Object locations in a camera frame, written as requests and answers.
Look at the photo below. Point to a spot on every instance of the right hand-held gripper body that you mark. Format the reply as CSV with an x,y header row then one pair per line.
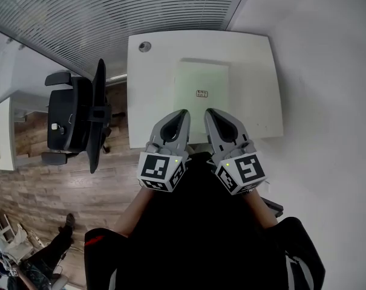
x,y
243,171

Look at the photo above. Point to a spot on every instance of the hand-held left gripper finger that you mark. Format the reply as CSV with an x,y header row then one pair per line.
x,y
186,125
163,125

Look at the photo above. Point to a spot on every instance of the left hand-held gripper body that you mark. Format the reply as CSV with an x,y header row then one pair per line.
x,y
158,168

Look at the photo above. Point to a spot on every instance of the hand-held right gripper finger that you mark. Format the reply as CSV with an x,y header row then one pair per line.
x,y
232,124
209,127

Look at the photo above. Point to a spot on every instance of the white item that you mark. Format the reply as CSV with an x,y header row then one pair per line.
x,y
201,77

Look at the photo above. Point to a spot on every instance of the person's left forearm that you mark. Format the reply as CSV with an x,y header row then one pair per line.
x,y
134,213

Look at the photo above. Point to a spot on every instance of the person's right forearm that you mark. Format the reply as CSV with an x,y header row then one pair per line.
x,y
262,210

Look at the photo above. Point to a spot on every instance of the white table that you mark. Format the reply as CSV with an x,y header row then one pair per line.
x,y
152,101

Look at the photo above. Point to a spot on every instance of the person's black clothing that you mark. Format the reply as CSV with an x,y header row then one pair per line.
x,y
201,237

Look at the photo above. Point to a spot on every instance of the black office chair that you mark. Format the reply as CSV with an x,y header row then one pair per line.
x,y
70,116

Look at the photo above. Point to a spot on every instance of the small white object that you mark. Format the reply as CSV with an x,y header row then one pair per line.
x,y
54,127

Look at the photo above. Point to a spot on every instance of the white power strip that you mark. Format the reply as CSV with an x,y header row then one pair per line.
x,y
36,240

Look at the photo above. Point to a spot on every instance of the white bag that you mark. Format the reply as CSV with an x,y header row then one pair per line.
x,y
17,239

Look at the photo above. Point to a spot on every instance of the white side desk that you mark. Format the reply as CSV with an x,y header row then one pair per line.
x,y
1,137

